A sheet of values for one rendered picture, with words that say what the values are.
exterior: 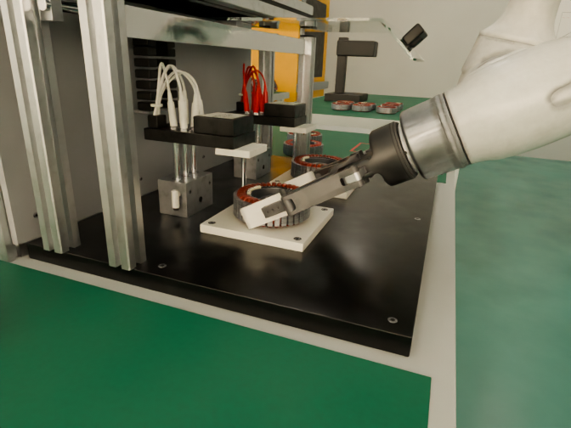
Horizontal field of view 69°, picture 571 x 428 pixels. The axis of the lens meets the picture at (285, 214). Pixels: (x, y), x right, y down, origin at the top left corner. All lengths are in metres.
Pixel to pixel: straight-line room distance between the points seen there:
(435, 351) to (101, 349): 0.30
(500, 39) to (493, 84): 0.15
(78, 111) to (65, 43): 0.09
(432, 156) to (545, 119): 0.11
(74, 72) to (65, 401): 0.42
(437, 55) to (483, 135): 5.38
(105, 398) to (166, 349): 0.07
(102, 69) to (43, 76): 0.10
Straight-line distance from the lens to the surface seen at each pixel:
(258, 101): 0.82
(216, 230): 0.57
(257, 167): 0.84
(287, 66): 4.28
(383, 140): 0.51
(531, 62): 0.50
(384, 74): 5.91
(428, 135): 0.49
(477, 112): 0.48
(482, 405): 1.57
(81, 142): 0.65
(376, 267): 0.51
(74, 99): 0.64
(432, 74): 5.86
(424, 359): 0.42
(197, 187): 0.65
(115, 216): 0.48
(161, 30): 0.52
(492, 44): 0.63
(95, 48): 0.46
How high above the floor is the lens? 0.99
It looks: 20 degrees down
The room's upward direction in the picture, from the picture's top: 2 degrees clockwise
